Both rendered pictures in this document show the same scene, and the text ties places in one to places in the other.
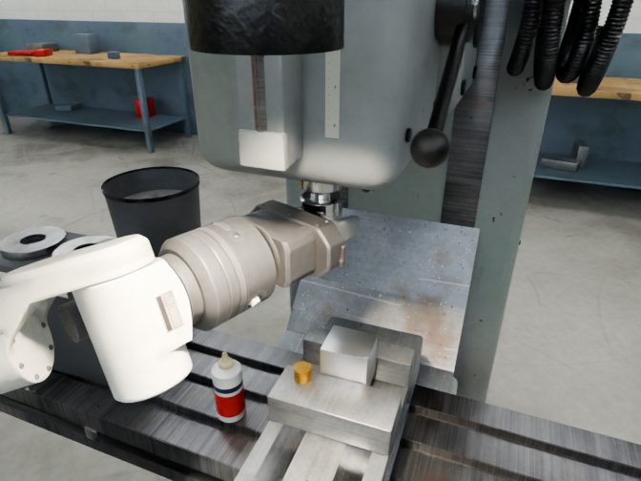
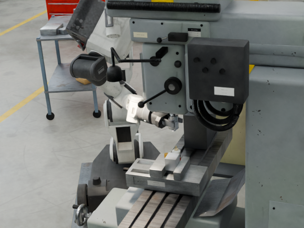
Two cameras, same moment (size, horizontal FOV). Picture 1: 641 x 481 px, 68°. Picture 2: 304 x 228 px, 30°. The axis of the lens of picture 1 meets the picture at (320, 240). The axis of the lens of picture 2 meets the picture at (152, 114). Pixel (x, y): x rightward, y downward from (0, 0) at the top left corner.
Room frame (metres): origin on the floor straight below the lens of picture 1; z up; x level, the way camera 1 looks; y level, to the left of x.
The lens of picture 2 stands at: (0.44, -2.27, 2.32)
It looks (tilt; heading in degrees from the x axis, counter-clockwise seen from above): 25 degrees down; 91
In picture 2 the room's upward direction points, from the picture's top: 4 degrees counter-clockwise
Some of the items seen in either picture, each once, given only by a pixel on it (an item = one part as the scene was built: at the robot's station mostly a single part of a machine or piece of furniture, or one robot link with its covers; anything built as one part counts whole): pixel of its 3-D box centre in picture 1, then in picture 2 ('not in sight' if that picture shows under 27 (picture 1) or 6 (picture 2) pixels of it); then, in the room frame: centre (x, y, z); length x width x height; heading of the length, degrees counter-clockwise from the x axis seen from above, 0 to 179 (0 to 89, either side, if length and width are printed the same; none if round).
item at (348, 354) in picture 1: (348, 360); (172, 161); (0.47, -0.04, 1.05); 0.06 x 0.05 x 0.06; 70
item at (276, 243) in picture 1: (259, 254); (157, 116); (0.42, 0.06, 1.23); 0.13 x 0.12 x 0.10; 48
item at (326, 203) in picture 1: (320, 199); (173, 115); (0.49, 0.00, 1.26); 0.05 x 0.05 x 0.01
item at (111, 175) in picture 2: not in sight; (127, 163); (0.21, 0.78, 0.59); 0.64 x 0.52 x 0.33; 91
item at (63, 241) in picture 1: (74, 300); (200, 121); (0.63, 0.39, 1.03); 0.22 x 0.12 x 0.20; 72
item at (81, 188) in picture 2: not in sight; (83, 200); (-0.05, 0.54, 0.50); 0.20 x 0.05 x 0.20; 91
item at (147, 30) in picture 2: not in sight; (178, 24); (0.52, -0.02, 1.68); 0.34 x 0.24 x 0.10; 158
